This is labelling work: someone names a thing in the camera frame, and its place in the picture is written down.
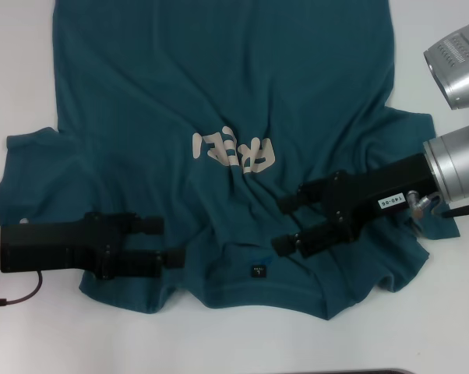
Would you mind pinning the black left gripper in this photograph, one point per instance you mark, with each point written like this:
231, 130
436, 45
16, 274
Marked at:
55, 247

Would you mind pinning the teal t-shirt with beige print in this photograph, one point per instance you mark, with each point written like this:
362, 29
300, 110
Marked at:
180, 97

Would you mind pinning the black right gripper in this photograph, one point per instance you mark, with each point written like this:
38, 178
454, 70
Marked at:
359, 198

